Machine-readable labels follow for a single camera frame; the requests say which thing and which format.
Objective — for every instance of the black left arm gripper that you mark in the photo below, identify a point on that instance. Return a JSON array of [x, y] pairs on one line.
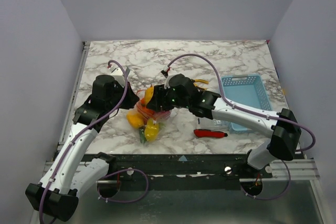
[[132, 98]]

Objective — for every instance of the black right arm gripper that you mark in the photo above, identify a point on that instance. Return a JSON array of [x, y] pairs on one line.
[[156, 98]]

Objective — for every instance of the clear zip bag orange zipper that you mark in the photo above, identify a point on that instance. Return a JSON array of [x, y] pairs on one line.
[[147, 114]]

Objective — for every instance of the small yellow orange fruit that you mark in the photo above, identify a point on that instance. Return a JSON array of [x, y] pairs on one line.
[[148, 94]]

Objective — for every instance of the yellow lemon squash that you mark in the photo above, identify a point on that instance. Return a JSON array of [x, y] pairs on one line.
[[151, 130]]

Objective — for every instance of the purple onion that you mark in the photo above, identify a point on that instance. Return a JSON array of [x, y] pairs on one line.
[[163, 115]]

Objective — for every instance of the orange yellow bell pepper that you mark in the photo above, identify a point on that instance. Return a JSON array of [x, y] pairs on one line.
[[135, 119]]

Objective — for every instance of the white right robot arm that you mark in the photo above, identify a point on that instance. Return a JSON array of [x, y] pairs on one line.
[[280, 128]]

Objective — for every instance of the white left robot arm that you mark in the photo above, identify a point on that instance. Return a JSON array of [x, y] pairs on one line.
[[58, 191]]

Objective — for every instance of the red black utility knife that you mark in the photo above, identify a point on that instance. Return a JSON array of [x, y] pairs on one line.
[[209, 133]]

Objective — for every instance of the clear plastic screw box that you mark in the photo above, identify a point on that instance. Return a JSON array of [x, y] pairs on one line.
[[204, 123]]

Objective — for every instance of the light blue plastic basket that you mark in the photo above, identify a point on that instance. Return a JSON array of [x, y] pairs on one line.
[[247, 90]]

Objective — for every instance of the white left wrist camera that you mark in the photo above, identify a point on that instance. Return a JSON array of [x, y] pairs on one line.
[[119, 73]]

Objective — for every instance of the yellow handled pliers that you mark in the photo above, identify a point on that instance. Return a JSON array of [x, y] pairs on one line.
[[197, 81]]

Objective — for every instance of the black metal base rail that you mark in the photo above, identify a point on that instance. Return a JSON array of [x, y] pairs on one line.
[[182, 172]]

